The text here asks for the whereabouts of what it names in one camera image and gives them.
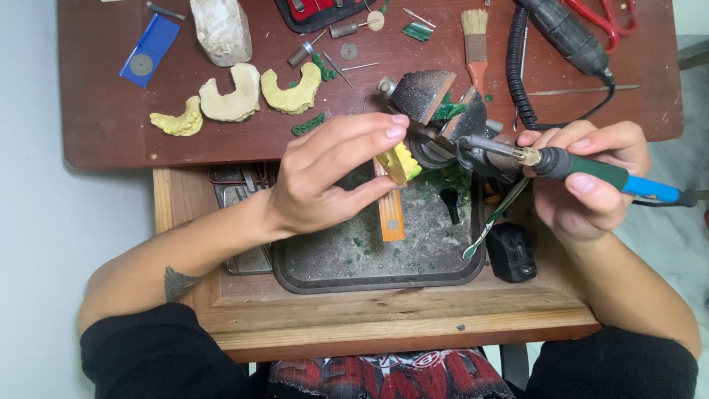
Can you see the white plaster block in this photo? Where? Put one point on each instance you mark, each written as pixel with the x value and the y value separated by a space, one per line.
pixel 221 30

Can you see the green blue soldering iron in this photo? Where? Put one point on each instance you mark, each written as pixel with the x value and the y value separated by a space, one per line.
pixel 598 170

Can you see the person's red printed shirt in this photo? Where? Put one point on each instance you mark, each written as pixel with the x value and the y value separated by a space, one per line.
pixel 387 377

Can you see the person's left leg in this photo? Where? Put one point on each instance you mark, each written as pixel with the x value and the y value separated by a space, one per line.
pixel 160 354

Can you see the dark metal bench vise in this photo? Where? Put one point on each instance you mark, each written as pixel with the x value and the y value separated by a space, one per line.
pixel 421 91

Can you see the metal tin with tools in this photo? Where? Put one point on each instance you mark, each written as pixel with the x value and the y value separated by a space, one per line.
pixel 243 263

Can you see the small yellow dental cast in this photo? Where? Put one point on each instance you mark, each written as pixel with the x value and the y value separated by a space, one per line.
pixel 180 123

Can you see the cream dental cast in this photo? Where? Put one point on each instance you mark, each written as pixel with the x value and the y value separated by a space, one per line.
pixel 232 100

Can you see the small black box device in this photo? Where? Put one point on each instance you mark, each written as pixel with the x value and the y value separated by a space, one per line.
pixel 512 252

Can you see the green wax lump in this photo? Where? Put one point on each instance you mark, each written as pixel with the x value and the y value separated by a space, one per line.
pixel 447 111

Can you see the blue packet with disc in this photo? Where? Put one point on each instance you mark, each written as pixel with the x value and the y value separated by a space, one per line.
pixel 152 47

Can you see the wax-smeared metal spatula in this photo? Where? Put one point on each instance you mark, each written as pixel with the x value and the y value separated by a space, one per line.
pixel 493 219

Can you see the person's right leg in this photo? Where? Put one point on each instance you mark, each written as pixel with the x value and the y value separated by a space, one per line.
pixel 609 368

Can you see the beaded green wax strip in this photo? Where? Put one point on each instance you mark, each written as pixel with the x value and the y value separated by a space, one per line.
pixel 323 67

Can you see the person's left hand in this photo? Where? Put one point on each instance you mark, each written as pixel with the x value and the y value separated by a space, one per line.
pixel 310 183

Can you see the red black tool case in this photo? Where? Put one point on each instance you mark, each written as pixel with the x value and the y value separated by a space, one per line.
pixel 315 14

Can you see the person's leg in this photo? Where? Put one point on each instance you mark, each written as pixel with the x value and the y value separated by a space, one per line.
pixel 609 368
pixel 160 354

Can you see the small black nozzle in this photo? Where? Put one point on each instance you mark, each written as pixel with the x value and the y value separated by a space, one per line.
pixel 451 205

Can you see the grey grinding disc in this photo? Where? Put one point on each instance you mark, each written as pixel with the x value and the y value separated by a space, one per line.
pixel 349 51

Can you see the person's right hand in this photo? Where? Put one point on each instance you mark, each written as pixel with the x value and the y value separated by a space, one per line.
pixel 592 216

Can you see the yellow dental cast with wax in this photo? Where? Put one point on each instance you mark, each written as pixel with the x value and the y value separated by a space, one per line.
pixel 400 163

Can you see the long thin metal file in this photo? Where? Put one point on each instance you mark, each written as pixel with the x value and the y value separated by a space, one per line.
pixel 581 90

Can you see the wooden drawer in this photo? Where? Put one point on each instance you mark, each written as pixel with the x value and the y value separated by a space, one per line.
pixel 332 321

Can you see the black rotary handpiece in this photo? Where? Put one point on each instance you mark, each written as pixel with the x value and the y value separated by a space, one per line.
pixel 570 39

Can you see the grey pen tool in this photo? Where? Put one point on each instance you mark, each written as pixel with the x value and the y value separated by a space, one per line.
pixel 166 11

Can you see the green wax teeth strip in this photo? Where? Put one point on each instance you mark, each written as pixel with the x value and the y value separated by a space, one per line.
pixel 308 124

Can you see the green wax sheet piece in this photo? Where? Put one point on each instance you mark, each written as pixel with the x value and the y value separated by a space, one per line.
pixel 416 31

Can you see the dark dusty tray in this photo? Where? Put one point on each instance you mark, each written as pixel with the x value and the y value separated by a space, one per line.
pixel 343 260

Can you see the green wax crumbs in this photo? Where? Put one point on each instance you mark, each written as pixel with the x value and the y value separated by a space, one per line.
pixel 455 180

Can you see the metal mandrel with cream disc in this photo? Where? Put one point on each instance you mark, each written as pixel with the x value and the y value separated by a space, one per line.
pixel 344 29

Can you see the metal mandrel cylinder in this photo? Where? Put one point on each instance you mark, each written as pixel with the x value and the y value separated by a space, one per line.
pixel 300 54

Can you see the thin metal dental instrument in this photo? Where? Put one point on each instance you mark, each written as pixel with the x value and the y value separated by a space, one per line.
pixel 522 61

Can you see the yellow arch dental cast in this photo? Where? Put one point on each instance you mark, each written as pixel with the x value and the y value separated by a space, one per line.
pixel 293 97

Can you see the thin metal bur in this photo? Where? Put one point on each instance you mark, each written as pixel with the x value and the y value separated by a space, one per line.
pixel 337 69
pixel 360 67
pixel 418 17

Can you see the orange wooden stick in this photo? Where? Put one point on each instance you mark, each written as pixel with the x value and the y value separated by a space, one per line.
pixel 391 219

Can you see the red scissors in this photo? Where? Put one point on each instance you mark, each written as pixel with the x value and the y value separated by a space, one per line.
pixel 606 25

